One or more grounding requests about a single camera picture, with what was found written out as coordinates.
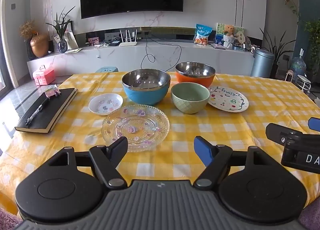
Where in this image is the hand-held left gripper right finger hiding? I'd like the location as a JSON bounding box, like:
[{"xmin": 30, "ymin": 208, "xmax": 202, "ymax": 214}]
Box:
[{"xmin": 193, "ymin": 136, "xmax": 276, "ymax": 190}]

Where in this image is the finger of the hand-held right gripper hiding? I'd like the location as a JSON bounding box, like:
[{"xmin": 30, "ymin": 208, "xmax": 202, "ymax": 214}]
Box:
[
  {"xmin": 265, "ymin": 123, "xmax": 320, "ymax": 147},
  {"xmin": 308, "ymin": 117, "xmax": 320, "ymax": 133}
]

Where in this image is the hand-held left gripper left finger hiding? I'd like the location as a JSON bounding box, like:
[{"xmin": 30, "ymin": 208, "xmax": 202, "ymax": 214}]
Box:
[{"xmin": 48, "ymin": 136, "xmax": 129, "ymax": 190}]

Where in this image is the clear glass plate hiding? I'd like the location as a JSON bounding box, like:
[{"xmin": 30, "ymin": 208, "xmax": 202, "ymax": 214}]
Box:
[{"xmin": 101, "ymin": 104, "xmax": 170, "ymax": 153}]

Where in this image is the small white printed dish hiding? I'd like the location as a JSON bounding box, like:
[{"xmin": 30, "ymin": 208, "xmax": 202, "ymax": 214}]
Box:
[{"xmin": 88, "ymin": 93, "xmax": 124, "ymax": 116}]

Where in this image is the green ceramic bowl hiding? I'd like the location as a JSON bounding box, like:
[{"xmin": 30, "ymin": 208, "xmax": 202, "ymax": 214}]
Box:
[{"xmin": 170, "ymin": 82, "xmax": 211, "ymax": 115}]

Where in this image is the white fruit-print plate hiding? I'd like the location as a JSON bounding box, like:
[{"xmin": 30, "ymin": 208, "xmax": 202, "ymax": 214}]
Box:
[{"xmin": 207, "ymin": 85, "xmax": 249, "ymax": 113}]

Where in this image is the blue steel bowl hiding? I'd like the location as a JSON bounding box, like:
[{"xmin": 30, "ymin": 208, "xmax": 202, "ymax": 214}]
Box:
[{"xmin": 122, "ymin": 69, "xmax": 171, "ymax": 107}]

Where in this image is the orange steel bowl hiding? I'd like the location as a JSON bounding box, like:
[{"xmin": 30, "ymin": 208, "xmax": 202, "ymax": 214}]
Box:
[{"xmin": 175, "ymin": 62, "xmax": 216, "ymax": 90}]

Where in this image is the yellow checked tablecloth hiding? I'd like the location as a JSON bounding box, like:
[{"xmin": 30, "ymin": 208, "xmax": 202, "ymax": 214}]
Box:
[{"xmin": 0, "ymin": 71, "xmax": 320, "ymax": 220}]

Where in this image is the white round stand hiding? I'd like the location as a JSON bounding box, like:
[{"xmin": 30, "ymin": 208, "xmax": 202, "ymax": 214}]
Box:
[{"xmin": 296, "ymin": 74, "xmax": 312, "ymax": 93}]

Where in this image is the blue water bottle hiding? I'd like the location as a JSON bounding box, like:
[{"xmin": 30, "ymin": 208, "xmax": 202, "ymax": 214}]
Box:
[{"xmin": 290, "ymin": 56, "xmax": 307, "ymax": 77}]

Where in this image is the grey trash can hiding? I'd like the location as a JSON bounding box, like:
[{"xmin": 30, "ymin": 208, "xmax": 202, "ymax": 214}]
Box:
[{"xmin": 250, "ymin": 49, "xmax": 275, "ymax": 78}]

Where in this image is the black notebook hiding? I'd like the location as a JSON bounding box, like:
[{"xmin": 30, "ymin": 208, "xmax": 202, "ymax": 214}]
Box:
[{"xmin": 14, "ymin": 87, "xmax": 79, "ymax": 135}]

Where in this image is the light blue plastic stool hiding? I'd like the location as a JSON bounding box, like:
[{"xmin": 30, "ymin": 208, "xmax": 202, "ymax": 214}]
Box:
[{"xmin": 96, "ymin": 66, "xmax": 119, "ymax": 73}]

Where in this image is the large leafy plant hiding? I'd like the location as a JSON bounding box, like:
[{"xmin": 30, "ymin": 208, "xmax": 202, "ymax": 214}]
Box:
[{"xmin": 303, "ymin": 19, "xmax": 320, "ymax": 75}]

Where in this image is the potted long-leaf plant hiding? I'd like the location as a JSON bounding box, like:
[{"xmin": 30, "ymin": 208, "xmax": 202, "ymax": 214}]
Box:
[{"xmin": 260, "ymin": 27, "xmax": 297, "ymax": 78}]

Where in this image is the white marble tv console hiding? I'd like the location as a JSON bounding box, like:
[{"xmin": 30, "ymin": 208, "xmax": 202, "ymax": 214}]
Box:
[{"xmin": 26, "ymin": 40, "xmax": 254, "ymax": 88}]

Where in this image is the black pen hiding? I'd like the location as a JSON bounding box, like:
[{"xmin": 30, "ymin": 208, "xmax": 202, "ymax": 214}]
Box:
[{"xmin": 25, "ymin": 98, "xmax": 51, "ymax": 126}]

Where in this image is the round paper fan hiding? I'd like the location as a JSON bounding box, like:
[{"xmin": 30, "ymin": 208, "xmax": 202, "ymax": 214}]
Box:
[{"xmin": 235, "ymin": 31, "xmax": 247, "ymax": 45}]

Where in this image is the white router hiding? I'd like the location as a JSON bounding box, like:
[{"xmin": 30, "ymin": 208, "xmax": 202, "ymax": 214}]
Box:
[{"xmin": 118, "ymin": 29, "xmax": 139, "ymax": 47}]

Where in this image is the pink storage box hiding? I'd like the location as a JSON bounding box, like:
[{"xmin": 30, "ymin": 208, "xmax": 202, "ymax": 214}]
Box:
[{"xmin": 32, "ymin": 64, "xmax": 56, "ymax": 86}]

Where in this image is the brown teddy bear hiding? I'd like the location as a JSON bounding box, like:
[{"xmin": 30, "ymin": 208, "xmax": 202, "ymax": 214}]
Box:
[{"xmin": 223, "ymin": 25, "xmax": 236, "ymax": 37}]

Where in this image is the green canvas painting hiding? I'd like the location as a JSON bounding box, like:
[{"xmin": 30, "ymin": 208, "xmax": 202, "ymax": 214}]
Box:
[{"xmin": 215, "ymin": 22, "xmax": 245, "ymax": 45}]

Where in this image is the blue glass vase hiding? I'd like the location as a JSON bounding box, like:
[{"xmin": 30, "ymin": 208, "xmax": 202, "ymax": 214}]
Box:
[{"xmin": 58, "ymin": 39, "xmax": 68, "ymax": 54}]

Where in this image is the blue snack bag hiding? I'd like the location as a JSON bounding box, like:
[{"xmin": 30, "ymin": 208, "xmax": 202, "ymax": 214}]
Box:
[{"xmin": 194, "ymin": 24, "xmax": 213, "ymax": 45}]

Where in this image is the framed sketch picture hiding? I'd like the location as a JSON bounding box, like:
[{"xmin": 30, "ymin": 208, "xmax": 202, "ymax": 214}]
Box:
[{"xmin": 63, "ymin": 31, "xmax": 79, "ymax": 51}]

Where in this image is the golden vase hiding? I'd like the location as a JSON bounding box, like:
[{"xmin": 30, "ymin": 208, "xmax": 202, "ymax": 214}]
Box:
[{"xmin": 30, "ymin": 33, "xmax": 49, "ymax": 58}]

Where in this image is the green leafy plant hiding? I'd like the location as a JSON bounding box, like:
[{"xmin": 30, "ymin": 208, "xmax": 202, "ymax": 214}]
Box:
[{"xmin": 45, "ymin": 6, "xmax": 76, "ymax": 43}]

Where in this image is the dried flower bunch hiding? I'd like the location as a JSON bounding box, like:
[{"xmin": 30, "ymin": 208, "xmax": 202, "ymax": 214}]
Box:
[{"xmin": 19, "ymin": 20, "xmax": 37, "ymax": 40}]

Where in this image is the glass sliding door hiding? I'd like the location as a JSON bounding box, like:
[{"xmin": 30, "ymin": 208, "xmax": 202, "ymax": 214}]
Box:
[{"xmin": 0, "ymin": 0, "xmax": 15, "ymax": 95}]

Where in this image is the black cable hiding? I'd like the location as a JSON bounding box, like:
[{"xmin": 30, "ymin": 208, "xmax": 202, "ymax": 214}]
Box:
[{"xmin": 140, "ymin": 35, "xmax": 182, "ymax": 72}]

